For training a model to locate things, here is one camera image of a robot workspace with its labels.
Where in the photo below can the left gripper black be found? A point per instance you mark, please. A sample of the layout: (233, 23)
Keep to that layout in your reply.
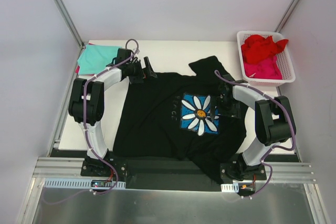
(143, 69)

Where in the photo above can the folded teal t-shirt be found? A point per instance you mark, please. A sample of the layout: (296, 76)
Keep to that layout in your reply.
(100, 56)

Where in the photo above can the black t-shirt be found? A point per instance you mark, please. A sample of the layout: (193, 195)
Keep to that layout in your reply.
(170, 116)

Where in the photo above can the aluminium frame post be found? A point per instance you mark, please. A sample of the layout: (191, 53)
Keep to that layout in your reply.
(69, 22)
(287, 15)

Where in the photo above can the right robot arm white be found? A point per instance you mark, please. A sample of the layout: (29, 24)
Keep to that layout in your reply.
(274, 123)

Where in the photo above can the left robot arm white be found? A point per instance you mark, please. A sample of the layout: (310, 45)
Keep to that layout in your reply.
(86, 104)

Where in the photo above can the magenta t-shirt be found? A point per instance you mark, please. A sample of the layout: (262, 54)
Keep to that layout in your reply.
(265, 69)

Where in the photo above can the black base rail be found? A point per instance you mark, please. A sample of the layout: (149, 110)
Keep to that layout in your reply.
(146, 173)

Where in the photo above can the white plastic basket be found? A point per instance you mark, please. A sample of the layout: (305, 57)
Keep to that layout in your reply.
(283, 60)

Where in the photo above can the left aluminium frame post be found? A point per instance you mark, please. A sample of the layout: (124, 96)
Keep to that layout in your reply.
(69, 22)

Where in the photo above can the red t-shirt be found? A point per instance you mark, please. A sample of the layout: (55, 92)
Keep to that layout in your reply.
(257, 48)

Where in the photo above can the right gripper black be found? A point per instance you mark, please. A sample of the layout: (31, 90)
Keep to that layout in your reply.
(219, 106)

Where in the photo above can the right aluminium frame post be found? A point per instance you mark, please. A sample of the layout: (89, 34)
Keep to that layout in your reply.
(287, 15)

